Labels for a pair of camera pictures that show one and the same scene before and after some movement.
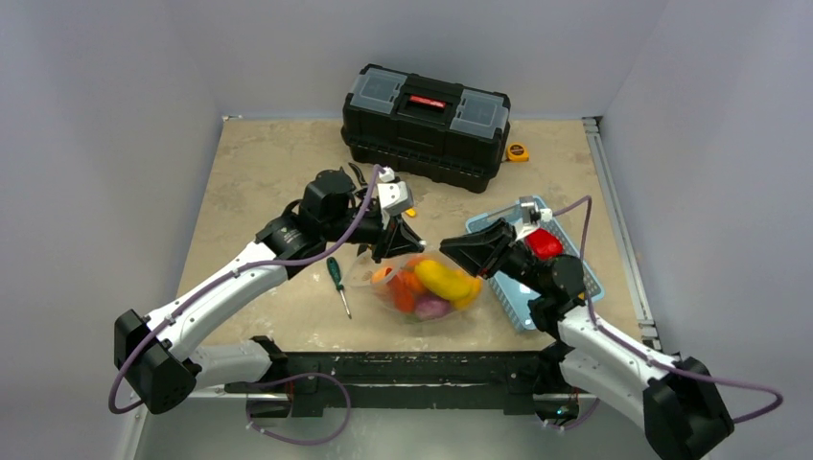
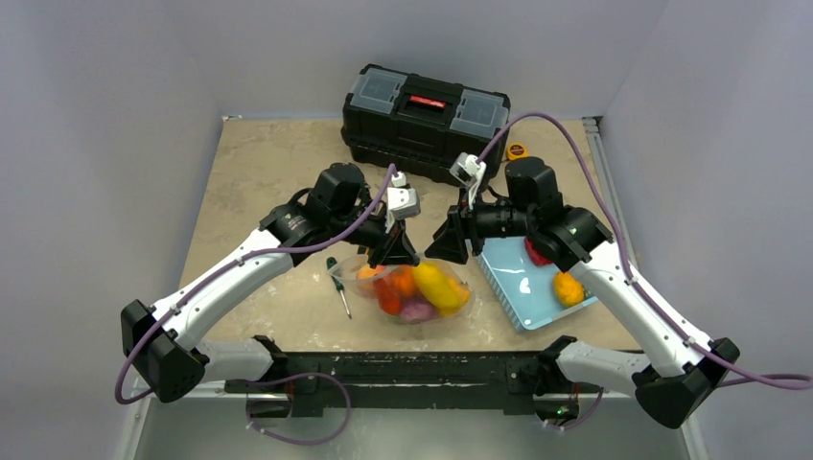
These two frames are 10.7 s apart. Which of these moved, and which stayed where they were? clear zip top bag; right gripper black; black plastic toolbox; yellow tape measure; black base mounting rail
Moved: clear zip top bag; right gripper black
Stayed: yellow tape measure; black base mounting rail; black plastic toolbox
